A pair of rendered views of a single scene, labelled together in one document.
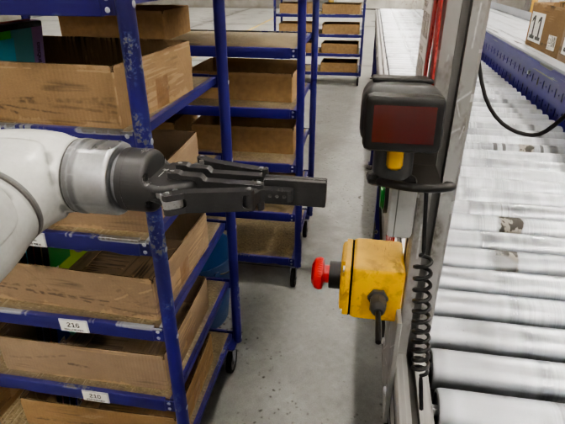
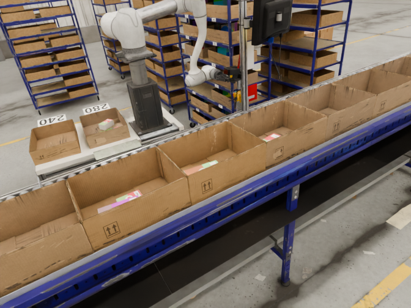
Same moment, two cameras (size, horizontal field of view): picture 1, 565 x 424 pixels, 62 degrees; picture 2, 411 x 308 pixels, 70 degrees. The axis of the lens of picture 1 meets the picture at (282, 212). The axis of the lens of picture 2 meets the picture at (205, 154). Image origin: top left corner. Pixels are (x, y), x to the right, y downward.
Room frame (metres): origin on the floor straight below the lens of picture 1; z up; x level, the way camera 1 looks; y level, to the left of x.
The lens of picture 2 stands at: (-1.12, -1.61, 1.70)
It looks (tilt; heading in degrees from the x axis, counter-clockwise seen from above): 32 degrees down; 52
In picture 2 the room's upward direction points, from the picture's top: 6 degrees counter-clockwise
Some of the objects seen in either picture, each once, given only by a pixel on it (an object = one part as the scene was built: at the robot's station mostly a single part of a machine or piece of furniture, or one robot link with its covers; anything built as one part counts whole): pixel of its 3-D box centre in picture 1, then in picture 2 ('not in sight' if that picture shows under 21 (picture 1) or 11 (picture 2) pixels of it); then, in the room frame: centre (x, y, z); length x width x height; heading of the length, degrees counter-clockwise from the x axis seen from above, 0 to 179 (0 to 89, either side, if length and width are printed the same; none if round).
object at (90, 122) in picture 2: not in sight; (103, 126); (-0.46, 0.37, 0.80); 0.38 x 0.28 x 0.10; 75
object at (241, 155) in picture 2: not in sight; (211, 160); (-0.40, -0.75, 0.96); 0.39 x 0.29 x 0.17; 170
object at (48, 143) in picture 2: not in sight; (55, 140); (-0.78, 0.45, 0.80); 0.38 x 0.28 x 0.10; 73
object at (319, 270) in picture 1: (329, 273); not in sight; (0.48, -0.06, 0.84); 0.04 x 0.04 x 0.04; 80
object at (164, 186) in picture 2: not in sight; (129, 194); (-0.79, -0.68, 0.96); 0.39 x 0.29 x 0.17; 170
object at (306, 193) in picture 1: (294, 192); not in sight; (0.48, -0.01, 0.95); 0.07 x 0.01 x 0.03; 80
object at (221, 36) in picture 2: not in sight; (231, 32); (0.94, 0.42, 1.19); 0.40 x 0.30 x 0.10; 80
